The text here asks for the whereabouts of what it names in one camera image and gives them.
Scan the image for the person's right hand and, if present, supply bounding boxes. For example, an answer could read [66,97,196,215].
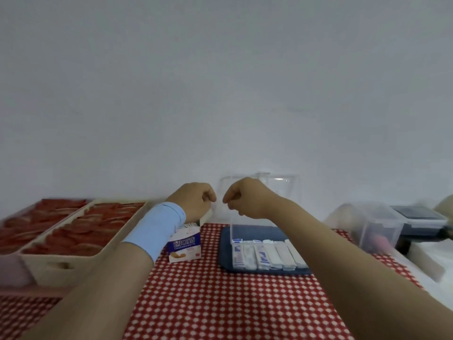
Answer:
[222,177,284,221]

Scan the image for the person's left hand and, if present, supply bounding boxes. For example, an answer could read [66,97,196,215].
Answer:
[166,183,217,223]

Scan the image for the clear storage box blue base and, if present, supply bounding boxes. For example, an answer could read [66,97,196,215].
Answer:
[218,173,312,277]

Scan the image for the blue white cardboard box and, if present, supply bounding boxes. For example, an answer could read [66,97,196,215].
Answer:
[168,208,213,263]

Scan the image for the row of bandage stacks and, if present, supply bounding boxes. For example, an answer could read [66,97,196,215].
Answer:
[232,238,309,272]

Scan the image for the person's left forearm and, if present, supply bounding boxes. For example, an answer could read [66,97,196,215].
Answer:
[21,242,156,340]

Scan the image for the person's right forearm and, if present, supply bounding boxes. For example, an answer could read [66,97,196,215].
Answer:
[268,196,453,340]

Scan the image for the light blue wristband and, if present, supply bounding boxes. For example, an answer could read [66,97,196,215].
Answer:
[121,202,187,264]

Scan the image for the pile of red packets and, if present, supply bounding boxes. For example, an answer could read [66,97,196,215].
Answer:
[0,198,89,254]
[23,203,146,257]

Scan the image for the clear plastic container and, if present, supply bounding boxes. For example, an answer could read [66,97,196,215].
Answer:
[325,201,406,254]

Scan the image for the cream perforated plastic basket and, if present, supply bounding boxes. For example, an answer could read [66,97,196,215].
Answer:
[19,200,149,287]

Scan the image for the black flat object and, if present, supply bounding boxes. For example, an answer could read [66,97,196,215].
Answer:
[389,205,453,252]

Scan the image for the pink plastic tray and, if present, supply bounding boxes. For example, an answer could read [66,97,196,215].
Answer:
[0,285,68,298]

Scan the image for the beige round object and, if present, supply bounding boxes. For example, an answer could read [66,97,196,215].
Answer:
[433,194,453,223]

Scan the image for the pink perforated plastic basket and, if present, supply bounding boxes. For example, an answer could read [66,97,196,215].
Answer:
[0,198,92,287]

